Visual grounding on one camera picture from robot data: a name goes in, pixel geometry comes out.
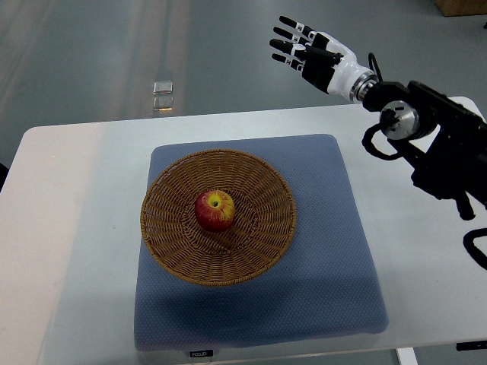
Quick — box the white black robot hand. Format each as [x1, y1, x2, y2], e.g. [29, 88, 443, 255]
[269, 16, 379, 103]

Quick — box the red yellow apple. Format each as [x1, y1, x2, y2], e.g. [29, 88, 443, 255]
[194, 190, 236, 233]

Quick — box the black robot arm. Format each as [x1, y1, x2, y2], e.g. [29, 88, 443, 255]
[360, 79, 486, 221]

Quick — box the brown wicker basket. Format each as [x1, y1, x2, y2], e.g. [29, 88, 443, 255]
[140, 149, 297, 286]

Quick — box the wooden box corner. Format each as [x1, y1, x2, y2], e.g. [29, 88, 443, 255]
[434, 0, 486, 17]

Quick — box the lower floor metal plate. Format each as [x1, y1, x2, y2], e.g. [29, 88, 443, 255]
[153, 95, 173, 112]

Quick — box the floor metal plate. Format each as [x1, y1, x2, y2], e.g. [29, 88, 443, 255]
[153, 81, 173, 95]
[153, 95, 173, 112]

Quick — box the upper floor metal plate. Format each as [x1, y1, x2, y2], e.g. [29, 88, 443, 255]
[153, 81, 173, 95]

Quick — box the blue quilted mat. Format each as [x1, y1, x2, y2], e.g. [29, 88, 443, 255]
[134, 134, 389, 351]

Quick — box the white table leg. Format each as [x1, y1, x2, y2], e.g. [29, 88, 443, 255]
[396, 348, 419, 365]

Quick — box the black table label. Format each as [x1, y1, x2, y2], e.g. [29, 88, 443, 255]
[189, 350, 214, 358]

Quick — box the black cable loop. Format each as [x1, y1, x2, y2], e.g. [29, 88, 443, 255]
[462, 227, 487, 271]

